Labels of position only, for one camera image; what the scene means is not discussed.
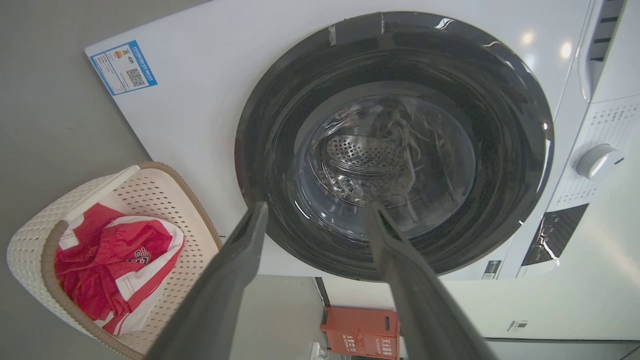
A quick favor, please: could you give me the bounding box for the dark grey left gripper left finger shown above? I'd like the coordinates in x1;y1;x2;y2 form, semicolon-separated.
144;201;269;360

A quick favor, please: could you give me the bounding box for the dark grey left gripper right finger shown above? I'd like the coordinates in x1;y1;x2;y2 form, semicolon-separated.
363;201;501;360

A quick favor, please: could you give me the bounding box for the cream perforated laundry basket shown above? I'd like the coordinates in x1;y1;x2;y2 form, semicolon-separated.
6;161;223;360

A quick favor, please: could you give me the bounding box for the red fire equipment box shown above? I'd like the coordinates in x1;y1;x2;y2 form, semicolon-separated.
320;306;401;360

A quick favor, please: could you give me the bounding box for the white and red jersey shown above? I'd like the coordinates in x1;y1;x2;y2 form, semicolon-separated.
59;202;186;337

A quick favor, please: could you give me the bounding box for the black display panel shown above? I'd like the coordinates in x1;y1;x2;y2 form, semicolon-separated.
520;202;590;267

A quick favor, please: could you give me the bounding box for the dark round washing machine door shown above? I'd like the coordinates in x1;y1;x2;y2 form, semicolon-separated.
235;11;555;282

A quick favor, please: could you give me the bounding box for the white front-load washing machine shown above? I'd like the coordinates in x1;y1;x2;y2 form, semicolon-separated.
84;0;640;282

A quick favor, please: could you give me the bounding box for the white control knob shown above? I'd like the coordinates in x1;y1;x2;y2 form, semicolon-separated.
576;144;625;181

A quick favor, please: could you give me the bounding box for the blue energy label sticker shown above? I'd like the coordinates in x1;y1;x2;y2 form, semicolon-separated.
89;40;158;97

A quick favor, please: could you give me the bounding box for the white detergent drawer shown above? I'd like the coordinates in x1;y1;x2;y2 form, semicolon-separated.
579;0;640;104

